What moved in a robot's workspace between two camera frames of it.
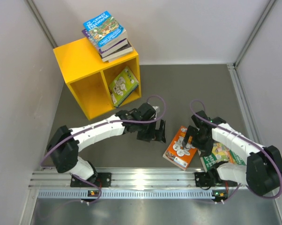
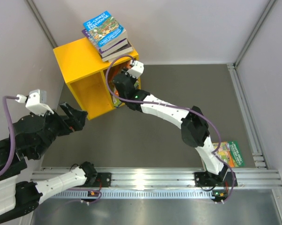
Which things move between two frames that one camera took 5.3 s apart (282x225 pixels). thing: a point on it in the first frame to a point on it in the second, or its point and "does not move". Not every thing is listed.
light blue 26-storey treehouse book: x=105 y=30 does not move
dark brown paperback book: x=122 y=50 does not move
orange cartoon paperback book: x=175 y=153 to x=115 y=70
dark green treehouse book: x=220 y=153 does not move
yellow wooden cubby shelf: x=90 y=78 does not move
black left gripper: x=154 y=134 to x=76 y=121
